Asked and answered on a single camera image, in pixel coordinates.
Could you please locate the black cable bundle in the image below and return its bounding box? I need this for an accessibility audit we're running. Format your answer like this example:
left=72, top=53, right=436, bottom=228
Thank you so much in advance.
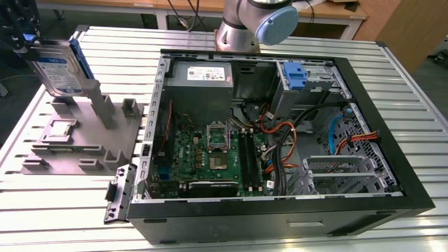
left=272, top=101, right=353, bottom=196

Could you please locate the grey expansion card retainer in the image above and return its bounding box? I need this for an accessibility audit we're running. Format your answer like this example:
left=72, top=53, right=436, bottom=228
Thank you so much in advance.
left=103, top=162, right=139, bottom=225

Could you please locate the hard disk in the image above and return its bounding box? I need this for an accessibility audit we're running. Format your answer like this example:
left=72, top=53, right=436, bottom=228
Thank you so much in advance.
left=21, top=33, right=96, bottom=97

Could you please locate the green motherboard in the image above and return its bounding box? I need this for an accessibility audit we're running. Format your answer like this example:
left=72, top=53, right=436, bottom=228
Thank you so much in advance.
left=148, top=123, right=277, bottom=199

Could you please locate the black RAM slot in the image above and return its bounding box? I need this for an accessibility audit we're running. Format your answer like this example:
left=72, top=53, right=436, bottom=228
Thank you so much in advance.
left=248, top=128, right=264, bottom=192
left=240, top=128, right=255, bottom=192

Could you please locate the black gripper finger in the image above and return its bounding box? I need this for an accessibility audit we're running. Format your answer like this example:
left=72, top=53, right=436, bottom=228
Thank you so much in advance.
left=13, top=39, right=40, bottom=62

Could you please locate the black cable silver plug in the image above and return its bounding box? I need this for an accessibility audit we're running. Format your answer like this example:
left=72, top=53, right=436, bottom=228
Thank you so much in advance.
left=165, top=0, right=225, bottom=32

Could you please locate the red yellow power wire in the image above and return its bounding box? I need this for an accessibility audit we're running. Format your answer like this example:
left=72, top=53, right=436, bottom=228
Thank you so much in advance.
left=337, top=130, right=383, bottom=154

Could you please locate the green RAM stick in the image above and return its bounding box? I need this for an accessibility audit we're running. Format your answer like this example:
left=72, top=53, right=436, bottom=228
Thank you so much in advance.
left=44, top=146, right=92, bottom=154

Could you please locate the black graphics card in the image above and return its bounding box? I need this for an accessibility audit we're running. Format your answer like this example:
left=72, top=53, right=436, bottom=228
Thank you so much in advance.
left=187, top=180, right=241, bottom=198

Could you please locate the black PC case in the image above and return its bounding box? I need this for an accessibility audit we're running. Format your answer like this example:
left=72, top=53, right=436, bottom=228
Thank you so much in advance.
left=125, top=48, right=437, bottom=245

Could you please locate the wooden desk white frame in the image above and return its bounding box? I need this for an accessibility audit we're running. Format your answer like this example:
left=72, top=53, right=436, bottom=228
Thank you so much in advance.
left=37, top=0, right=371, bottom=40

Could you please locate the grey power supply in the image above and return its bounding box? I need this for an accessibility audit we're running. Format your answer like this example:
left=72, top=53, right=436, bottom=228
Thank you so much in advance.
left=164, top=60, right=235, bottom=127

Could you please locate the metal optical drive cage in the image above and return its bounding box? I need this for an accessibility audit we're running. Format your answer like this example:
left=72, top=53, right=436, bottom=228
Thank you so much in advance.
left=271, top=60, right=353, bottom=124

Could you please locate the wooden cabinet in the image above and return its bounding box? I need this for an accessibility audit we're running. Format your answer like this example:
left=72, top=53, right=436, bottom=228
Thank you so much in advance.
left=353, top=0, right=448, bottom=76

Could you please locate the grey parts rack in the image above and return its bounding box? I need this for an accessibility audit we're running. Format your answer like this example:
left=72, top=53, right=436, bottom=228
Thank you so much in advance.
left=20, top=80, right=147, bottom=177

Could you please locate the thin red wire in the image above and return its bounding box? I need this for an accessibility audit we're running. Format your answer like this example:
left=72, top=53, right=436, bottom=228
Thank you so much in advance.
left=157, top=99, right=173, bottom=156

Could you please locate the metal socket cover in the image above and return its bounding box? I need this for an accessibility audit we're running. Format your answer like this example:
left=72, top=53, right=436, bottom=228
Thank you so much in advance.
left=205, top=121, right=232, bottom=153

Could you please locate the blue wire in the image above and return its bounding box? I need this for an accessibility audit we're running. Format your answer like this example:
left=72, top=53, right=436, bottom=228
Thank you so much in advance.
left=328, top=107, right=353, bottom=156

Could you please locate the CPU socket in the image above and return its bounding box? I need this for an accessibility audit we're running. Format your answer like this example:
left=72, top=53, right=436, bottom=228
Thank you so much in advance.
left=208, top=152, right=235, bottom=172

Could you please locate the silver CPU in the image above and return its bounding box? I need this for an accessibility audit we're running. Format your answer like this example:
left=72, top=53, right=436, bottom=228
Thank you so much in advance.
left=48, top=122, right=73, bottom=138

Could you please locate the metal disk bay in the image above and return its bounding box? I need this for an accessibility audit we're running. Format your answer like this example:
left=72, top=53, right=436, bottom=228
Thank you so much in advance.
left=287, top=154, right=399, bottom=196

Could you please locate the orange wire bundle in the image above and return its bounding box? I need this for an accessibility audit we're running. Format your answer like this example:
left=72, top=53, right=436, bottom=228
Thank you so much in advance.
left=259, top=101, right=299, bottom=174

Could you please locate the blue plastic drive latch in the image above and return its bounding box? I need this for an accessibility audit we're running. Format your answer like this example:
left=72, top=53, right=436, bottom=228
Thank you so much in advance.
left=283, top=61, right=309, bottom=90

